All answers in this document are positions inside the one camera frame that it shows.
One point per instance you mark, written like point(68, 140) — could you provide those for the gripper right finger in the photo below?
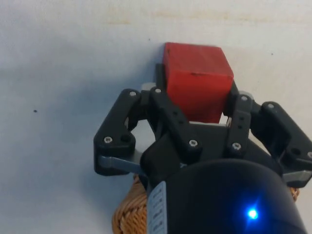
point(280, 126)

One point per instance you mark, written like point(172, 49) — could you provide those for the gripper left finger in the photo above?
point(114, 126)

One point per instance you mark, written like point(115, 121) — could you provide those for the red cube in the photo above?
point(195, 92)

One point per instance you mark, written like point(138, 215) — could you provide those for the brown wicker basket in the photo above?
point(129, 212)

